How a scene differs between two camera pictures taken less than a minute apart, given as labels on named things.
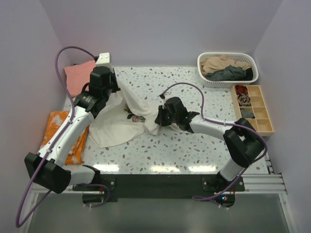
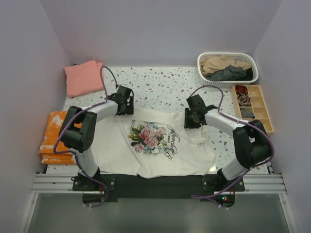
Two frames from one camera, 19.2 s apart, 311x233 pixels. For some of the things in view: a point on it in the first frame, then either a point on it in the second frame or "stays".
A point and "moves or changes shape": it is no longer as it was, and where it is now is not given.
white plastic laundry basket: [223, 70] stays
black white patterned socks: [244, 100] stays
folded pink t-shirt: [77, 76] stays
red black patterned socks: [240, 89] stays
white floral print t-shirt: [121, 116] moves or changes shape
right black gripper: [163, 116] to [188, 119]
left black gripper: [114, 84] to [129, 104]
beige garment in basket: [210, 64] stays
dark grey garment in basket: [232, 73] stays
